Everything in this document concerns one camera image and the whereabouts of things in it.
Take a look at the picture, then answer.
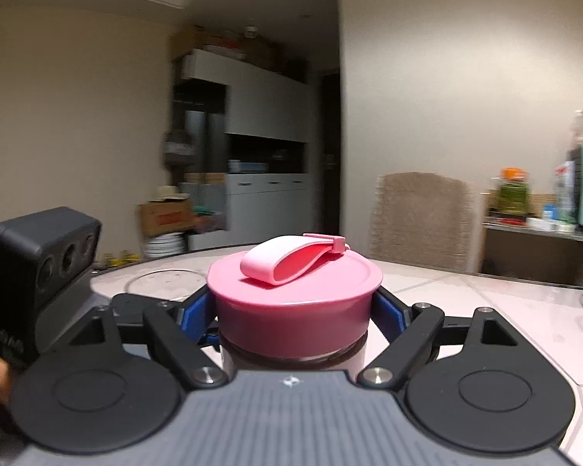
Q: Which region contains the pink Hello Kitty bottle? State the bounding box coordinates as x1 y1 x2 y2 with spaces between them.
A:
220 332 368 377

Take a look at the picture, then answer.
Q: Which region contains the pink bottle cap with strap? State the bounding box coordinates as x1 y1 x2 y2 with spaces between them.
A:
206 233 383 359

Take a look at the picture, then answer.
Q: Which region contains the stack of white plates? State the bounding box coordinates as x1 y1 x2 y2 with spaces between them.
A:
143 233 186 259

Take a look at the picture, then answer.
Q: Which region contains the quilted beige chair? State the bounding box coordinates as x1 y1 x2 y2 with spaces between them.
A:
369 172 473 271

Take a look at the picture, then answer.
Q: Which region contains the cardboard box on floor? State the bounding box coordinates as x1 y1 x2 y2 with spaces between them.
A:
136 199 195 238

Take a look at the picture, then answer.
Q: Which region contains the straw hat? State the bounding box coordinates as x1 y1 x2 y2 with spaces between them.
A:
151 185 190 202

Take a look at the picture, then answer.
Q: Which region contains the wooden side shelf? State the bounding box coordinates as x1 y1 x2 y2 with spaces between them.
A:
478 190 583 287

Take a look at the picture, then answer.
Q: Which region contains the white grey cabinet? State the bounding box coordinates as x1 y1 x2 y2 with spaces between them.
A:
169 49 312 251

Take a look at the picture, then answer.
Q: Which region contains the white flat box on shelf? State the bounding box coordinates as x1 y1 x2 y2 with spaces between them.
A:
526 217 576 235

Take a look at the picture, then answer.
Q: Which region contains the orange lid pickle jar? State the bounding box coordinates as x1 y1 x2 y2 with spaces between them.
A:
497 167 529 217

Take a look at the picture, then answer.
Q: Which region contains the hanging grey bag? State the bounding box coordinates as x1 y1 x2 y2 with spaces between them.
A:
163 129 195 169

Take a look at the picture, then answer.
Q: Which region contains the white red package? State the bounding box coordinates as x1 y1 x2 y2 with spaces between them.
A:
555 161 575 223

